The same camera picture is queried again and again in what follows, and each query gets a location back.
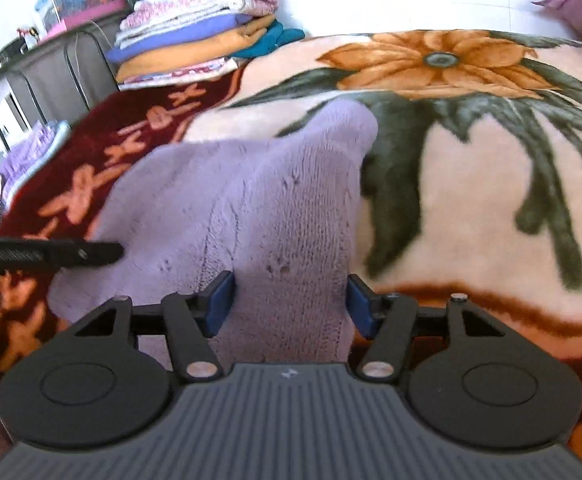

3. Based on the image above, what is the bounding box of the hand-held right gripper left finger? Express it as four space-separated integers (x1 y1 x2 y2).
68 270 235 382

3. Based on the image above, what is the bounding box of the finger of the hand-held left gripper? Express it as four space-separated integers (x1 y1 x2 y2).
46 241 125 272

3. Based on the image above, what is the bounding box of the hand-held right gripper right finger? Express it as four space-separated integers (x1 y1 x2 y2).
346 273 512 382

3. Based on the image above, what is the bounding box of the lilac knit cardigan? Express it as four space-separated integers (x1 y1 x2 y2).
46 99 379 376

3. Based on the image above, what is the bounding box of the stack of folded clothes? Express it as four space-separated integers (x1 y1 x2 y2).
106 0 306 92

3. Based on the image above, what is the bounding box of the lilac cloth with blue trim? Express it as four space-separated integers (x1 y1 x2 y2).
0 121 72 237

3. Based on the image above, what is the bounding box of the floral plush blanket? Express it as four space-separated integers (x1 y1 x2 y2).
0 30 582 466

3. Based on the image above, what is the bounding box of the grey cabinet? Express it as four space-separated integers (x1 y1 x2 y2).
0 7 132 156

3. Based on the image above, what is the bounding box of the small colourful figurine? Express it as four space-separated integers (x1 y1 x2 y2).
17 26 43 50

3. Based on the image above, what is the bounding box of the clear storage box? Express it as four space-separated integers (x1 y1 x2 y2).
34 0 132 36

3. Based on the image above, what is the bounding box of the mauve pillow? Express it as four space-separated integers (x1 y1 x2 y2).
532 0 582 50

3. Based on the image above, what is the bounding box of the black metal bed frame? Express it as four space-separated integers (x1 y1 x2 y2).
0 30 118 161

